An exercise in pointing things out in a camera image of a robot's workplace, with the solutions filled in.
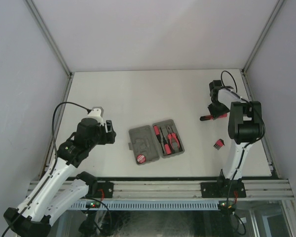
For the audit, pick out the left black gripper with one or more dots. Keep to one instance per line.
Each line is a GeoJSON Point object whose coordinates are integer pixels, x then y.
{"type": "Point", "coordinates": [108, 137]}

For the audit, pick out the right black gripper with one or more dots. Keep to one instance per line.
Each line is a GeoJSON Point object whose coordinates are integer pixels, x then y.
{"type": "Point", "coordinates": [214, 113]}

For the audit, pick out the red black utility knife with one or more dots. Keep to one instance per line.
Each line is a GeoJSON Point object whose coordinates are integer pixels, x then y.
{"type": "Point", "coordinates": [211, 117]}

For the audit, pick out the grey plastic tool case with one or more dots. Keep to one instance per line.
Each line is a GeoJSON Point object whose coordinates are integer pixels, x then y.
{"type": "Point", "coordinates": [143, 141]}

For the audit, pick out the black electrical tape roll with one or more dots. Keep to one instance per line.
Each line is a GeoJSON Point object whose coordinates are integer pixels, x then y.
{"type": "Point", "coordinates": [140, 159]}

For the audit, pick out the red-handled screwdriver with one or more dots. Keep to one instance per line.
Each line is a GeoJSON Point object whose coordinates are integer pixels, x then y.
{"type": "Point", "coordinates": [158, 136]}
{"type": "Point", "coordinates": [167, 148]}

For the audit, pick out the red black pliers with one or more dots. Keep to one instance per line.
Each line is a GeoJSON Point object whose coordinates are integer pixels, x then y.
{"type": "Point", "coordinates": [173, 140]}

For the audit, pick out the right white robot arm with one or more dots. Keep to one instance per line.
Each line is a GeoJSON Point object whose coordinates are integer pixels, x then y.
{"type": "Point", "coordinates": [245, 127]}

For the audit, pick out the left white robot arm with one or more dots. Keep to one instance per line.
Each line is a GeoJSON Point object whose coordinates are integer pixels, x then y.
{"type": "Point", "coordinates": [35, 216]}

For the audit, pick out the red black bit holder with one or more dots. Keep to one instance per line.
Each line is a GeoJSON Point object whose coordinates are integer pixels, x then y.
{"type": "Point", "coordinates": [219, 144]}

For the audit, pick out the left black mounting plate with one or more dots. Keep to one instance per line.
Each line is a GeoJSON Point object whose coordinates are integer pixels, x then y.
{"type": "Point", "coordinates": [101, 190]}

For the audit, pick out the black mounting plate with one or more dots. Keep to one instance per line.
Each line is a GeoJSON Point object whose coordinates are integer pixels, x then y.
{"type": "Point", "coordinates": [215, 190]}
{"type": "Point", "coordinates": [101, 190]}

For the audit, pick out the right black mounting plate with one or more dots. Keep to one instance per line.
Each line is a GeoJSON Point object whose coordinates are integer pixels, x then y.
{"type": "Point", "coordinates": [215, 190]}

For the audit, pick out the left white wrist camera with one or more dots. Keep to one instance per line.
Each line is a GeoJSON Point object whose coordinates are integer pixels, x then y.
{"type": "Point", "coordinates": [97, 114]}

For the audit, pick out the blue slotted cable duct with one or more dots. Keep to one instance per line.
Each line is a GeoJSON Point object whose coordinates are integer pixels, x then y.
{"type": "Point", "coordinates": [149, 205]}

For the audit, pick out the right aluminium frame post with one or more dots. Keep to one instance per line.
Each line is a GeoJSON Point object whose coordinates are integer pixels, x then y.
{"type": "Point", "coordinates": [262, 76]}

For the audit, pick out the aluminium frame post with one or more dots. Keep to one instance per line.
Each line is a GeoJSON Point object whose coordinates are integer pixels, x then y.
{"type": "Point", "coordinates": [42, 26]}
{"type": "Point", "coordinates": [262, 76]}

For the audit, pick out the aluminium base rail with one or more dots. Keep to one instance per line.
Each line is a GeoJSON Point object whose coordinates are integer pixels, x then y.
{"type": "Point", "coordinates": [189, 190]}

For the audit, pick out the left aluminium frame post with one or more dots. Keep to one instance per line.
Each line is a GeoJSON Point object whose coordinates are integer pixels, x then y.
{"type": "Point", "coordinates": [42, 26]}

